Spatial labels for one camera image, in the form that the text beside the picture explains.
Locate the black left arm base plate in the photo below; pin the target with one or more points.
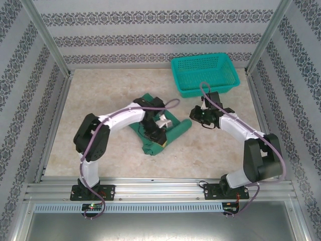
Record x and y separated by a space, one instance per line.
107 192

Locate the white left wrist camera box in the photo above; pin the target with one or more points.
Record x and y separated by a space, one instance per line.
164 123

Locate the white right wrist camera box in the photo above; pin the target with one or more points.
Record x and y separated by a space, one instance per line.
205 104

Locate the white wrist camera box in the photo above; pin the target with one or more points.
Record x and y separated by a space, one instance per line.
205 104
164 123

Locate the aluminium mounting rail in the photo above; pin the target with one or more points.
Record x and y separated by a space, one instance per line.
160 188

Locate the aluminium frame post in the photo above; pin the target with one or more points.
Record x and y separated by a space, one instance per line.
268 37
47 37

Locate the teal plastic mesh basket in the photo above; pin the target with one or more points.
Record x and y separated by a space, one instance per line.
200 65

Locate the small circuit board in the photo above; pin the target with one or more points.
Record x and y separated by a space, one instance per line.
92 207
230 208

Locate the green long pants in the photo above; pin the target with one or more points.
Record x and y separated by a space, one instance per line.
175 130

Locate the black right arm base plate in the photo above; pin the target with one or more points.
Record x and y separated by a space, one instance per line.
209 192

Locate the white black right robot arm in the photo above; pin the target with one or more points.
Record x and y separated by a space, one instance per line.
238 125

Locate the metal sheet shelf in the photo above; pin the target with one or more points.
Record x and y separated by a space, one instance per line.
160 228

